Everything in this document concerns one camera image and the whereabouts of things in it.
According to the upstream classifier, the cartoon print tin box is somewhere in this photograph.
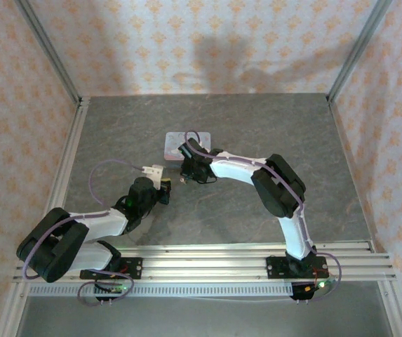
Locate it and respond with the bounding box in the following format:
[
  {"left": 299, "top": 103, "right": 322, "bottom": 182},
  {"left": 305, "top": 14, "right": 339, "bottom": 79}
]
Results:
[{"left": 164, "top": 131, "right": 211, "bottom": 162}]

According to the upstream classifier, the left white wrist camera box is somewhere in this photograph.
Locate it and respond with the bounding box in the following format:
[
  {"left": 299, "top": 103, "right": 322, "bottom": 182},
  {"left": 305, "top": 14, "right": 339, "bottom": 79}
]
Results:
[{"left": 141, "top": 164, "right": 165, "bottom": 190}]

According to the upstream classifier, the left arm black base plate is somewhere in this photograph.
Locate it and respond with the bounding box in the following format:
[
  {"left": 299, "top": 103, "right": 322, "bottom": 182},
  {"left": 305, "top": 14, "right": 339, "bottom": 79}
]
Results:
[{"left": 81, "top": 258, "right": 143, "bottom": 281}]

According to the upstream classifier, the aluminium mounting rail beam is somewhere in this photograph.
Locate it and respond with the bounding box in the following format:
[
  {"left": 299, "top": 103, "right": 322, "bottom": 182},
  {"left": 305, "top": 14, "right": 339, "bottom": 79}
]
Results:
[{"left": 13, "top": 242, "right": 396, "bottom": 282}]

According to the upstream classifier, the aluminium table side rail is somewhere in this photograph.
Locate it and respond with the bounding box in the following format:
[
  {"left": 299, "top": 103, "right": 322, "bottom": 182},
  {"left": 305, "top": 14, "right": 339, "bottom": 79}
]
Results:
[
  {"left": 30, "top": 97, "right": 92, "bottom": 254},
  {"left": 326, "top": 98, "right": 376, "bottom": 252}
]

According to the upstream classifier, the white slotted cable duct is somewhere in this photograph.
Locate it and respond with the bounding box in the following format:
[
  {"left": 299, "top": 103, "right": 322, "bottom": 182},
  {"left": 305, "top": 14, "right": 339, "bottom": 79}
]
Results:
[{"left": 28, "top": 282, "right": 295, "bottom": 298}]

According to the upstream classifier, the black controller bracket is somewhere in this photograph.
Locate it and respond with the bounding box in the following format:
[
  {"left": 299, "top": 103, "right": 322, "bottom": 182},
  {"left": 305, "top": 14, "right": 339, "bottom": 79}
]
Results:
[
  {"left": 93, "top": 280, "right": 126, "bottom": 305},
  {"left": 289, "top": 280, "right": 328, "bottom": 305}
]

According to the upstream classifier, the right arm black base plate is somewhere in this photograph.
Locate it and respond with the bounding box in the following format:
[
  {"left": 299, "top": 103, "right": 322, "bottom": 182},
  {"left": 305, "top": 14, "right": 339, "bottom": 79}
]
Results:
[{"left": 266, "top": 255, "right": 329, "bottom": 280}]

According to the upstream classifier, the aluminium frame leg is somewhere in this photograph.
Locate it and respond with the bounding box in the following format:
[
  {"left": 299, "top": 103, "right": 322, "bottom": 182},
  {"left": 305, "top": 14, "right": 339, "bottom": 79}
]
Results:
[
  {"left": 0, "top": 280, "right": 30, "bottom": 337},
  {"left": 377, "top": 280, "right": 402, "bottom": 337}
]

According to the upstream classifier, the aluminium frame post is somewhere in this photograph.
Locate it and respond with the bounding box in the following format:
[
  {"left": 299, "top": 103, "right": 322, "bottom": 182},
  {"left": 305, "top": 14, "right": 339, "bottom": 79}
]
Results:
[
  {"left": 13, "top": 0, "right": 83, "bottom": 106},
  {"left": 326, "top": 0, "right": 395, "bottom": 103}
]

